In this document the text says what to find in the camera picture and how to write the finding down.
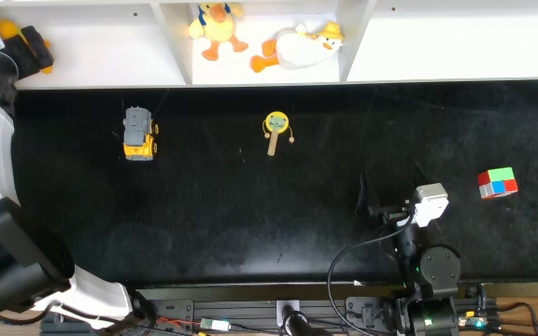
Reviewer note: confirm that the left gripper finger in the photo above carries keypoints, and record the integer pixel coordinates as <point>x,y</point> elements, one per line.
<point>38,46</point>
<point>21,58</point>

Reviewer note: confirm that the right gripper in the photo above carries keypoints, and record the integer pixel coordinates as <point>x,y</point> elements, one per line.
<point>390,216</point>

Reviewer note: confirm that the orange dinosaur toy figure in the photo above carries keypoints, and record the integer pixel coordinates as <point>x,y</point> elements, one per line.
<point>7,29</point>

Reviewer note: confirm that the many-coloured puzzle cube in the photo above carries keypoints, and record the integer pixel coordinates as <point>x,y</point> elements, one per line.
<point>498,182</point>

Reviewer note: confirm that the grey and yellow toy truck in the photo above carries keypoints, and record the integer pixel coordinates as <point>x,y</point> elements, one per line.
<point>137,128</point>

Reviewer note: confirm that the yellow rattle drum toy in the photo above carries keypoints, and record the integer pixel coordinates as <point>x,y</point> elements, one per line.
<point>277,123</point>

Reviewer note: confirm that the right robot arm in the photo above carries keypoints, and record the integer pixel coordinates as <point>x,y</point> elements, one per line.
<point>439,268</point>

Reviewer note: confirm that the white shelf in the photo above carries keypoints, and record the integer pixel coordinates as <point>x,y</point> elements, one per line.
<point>437,46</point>

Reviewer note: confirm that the white plush duck with hat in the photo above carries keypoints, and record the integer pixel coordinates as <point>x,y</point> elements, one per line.
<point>301,49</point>

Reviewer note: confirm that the yellow plush duck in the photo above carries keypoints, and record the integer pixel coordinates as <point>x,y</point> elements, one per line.
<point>217,30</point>

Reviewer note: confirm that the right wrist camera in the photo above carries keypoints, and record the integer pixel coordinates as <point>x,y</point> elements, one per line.
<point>430,203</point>

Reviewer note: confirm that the mounting rail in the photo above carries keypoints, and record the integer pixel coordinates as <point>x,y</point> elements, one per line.
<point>250,312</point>

